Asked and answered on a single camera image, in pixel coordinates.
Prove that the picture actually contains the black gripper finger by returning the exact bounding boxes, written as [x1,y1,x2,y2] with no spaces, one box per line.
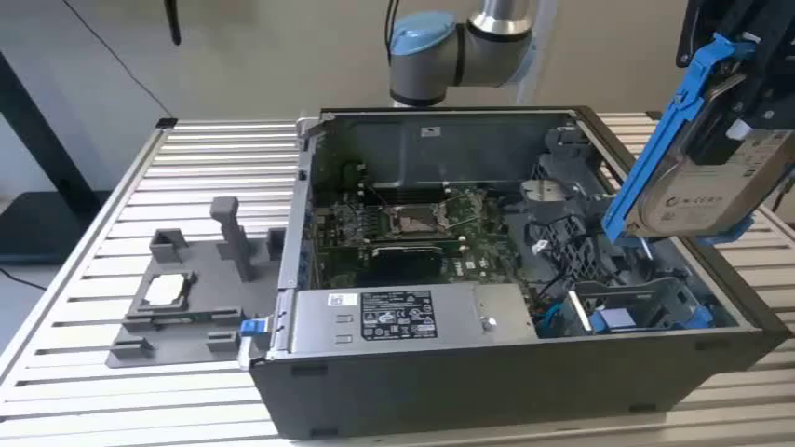
[677,13,710,70]
[690,32,795,164]

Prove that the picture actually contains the hard disk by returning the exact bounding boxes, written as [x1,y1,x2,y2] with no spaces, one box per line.
[601,32,795,248]

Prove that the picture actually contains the grey disk bay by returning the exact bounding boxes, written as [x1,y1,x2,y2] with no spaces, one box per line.
[569,277,717,337]

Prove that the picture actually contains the black RAM slot bank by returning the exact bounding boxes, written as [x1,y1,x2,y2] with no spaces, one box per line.
[371,183,450,205]
[370,235,469,248]

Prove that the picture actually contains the silver round metal plate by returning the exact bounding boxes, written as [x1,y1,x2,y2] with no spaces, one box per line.
[519,179,570,205]

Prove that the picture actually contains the black perforated drive cage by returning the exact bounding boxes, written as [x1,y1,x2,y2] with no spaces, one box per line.
[545,217,602,281]

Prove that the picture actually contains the green motherboard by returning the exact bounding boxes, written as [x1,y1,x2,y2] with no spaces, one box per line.
[310,183,530,290]

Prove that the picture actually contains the CPU socket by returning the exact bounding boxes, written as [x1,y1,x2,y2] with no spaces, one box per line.
[382,203,450,237]

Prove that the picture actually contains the black graphics card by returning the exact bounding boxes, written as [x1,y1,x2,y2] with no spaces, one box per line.
[370,244,446,286]

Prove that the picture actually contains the black hanging rod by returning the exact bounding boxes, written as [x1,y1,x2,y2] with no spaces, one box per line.
[163,0,183,47]

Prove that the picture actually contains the black open PC case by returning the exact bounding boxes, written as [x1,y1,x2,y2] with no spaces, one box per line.
[238,104,790,441]

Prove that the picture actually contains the silver power supply unit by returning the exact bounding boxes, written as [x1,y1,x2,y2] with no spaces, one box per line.
[289,283,539,355]

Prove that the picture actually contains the silver CPU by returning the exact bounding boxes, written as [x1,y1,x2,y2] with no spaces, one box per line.
[143,273,191,306]

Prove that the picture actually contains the grey parts rack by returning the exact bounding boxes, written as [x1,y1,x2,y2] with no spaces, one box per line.
[106,196,289,372]

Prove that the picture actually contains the black stand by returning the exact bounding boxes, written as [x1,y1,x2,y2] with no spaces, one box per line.
[0,50,111,266]

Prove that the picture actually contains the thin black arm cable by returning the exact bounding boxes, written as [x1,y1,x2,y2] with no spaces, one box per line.
[385,0,403,47]

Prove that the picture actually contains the black wire with white connector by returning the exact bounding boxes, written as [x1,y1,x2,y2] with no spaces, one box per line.
[523,222,565,263]

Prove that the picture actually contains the blue wire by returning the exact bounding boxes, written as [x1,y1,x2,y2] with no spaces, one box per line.
[539,300,565,334]

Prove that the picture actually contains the thin black wall cable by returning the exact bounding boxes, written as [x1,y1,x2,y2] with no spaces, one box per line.
[62,0,179,118]

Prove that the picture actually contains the black floor cable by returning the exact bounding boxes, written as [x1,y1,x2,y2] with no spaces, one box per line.
[0,267,48,292]

